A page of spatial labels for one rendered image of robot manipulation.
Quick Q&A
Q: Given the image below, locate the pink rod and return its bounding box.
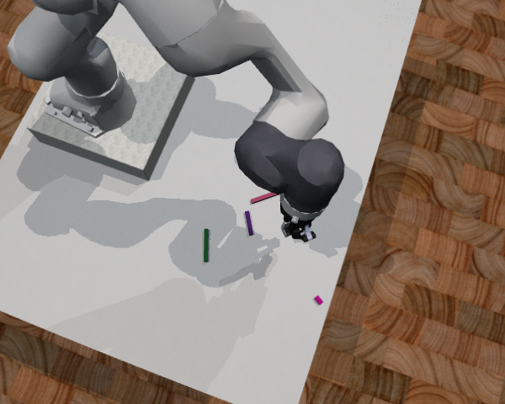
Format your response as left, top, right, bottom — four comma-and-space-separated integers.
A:
251, 193, 279, 204

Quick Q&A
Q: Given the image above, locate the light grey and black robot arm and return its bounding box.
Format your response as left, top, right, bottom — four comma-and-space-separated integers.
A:
7, 0, 344, 224

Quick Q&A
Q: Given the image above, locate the purple rod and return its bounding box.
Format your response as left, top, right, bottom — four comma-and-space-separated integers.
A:
245, 211, 253, 236

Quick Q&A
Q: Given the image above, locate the green rod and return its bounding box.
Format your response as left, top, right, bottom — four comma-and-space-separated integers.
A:
204, 229, 209, 262

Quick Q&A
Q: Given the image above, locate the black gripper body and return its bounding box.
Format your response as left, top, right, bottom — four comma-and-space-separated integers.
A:
280, 203, 314, 230

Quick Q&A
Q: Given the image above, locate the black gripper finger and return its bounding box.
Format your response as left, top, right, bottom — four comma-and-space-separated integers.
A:
281, 217, 290, 230
284, 222, 316, 242

